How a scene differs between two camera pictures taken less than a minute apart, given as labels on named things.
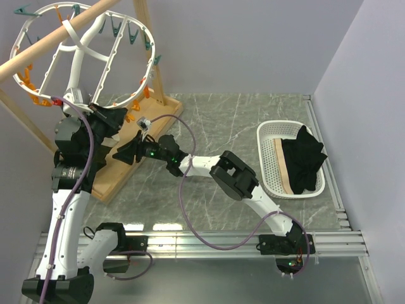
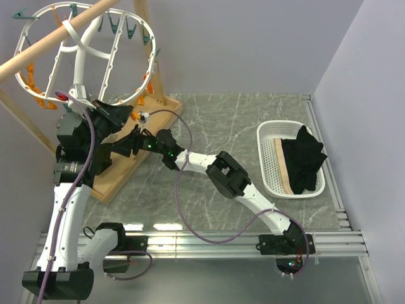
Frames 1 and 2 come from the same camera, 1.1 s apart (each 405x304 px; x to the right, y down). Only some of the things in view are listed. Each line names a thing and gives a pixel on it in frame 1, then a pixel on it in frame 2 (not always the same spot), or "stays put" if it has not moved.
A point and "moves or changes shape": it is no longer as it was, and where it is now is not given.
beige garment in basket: x=283 y=168 stays put
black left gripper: x=112 y=118 stays put
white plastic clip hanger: x=78 y=53 stays put
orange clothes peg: x=135 y=107 moves or changes shape
